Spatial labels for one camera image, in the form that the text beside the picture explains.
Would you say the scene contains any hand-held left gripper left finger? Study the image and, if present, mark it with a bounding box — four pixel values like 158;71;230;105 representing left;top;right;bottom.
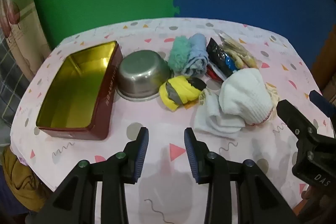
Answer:
33;127;150;224

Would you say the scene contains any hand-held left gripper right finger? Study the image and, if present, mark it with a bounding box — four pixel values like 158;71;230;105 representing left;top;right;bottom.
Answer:
184;127;301;224

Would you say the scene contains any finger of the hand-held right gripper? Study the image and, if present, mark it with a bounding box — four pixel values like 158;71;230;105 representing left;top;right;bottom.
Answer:
276;99;320;143
309;90;336;119

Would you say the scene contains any clear cotton swab packet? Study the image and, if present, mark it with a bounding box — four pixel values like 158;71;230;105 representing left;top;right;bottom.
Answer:
218;32;259;69

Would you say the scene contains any red tin box gold inside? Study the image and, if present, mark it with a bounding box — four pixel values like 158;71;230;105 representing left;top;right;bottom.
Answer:
35;41;123;141

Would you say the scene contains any black foil packet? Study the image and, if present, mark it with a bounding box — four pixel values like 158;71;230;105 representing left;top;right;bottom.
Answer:
206;38;239;80

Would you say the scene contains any light blue towel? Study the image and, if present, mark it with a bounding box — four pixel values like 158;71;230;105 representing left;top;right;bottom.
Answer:
181;33;209;77

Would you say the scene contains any teal fluffy towel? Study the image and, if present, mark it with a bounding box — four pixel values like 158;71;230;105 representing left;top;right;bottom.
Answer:
168;36;193;73

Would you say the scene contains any person's right hand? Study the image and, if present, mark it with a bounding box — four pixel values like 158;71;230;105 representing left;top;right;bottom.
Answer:
301;183;336;224

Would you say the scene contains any orange yellow dotted towel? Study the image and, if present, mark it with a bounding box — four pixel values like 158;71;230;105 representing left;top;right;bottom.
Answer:
265;82;279;109

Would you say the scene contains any brown cardboard box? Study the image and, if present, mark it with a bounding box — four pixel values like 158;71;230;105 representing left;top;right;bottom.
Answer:
311;30;336;98

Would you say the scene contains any white folded cloth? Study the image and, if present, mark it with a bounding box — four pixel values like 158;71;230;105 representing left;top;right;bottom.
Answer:
194;89;246;135

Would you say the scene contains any pink patterned tablecloth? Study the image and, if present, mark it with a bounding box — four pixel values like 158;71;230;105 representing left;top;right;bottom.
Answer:
10;18;336;224

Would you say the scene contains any white knit glove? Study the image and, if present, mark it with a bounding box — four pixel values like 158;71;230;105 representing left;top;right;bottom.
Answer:
219;68;273;126

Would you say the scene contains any yellow grey rolled cloth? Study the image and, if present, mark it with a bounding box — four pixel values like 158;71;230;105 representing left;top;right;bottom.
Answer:
159;76;207;111

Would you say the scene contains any steel bowl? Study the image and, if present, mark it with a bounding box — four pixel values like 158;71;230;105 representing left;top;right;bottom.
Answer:
116;50;174;102

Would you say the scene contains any mustard brown cloth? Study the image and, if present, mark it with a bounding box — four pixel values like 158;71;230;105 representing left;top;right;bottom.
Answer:
0;147;53;211

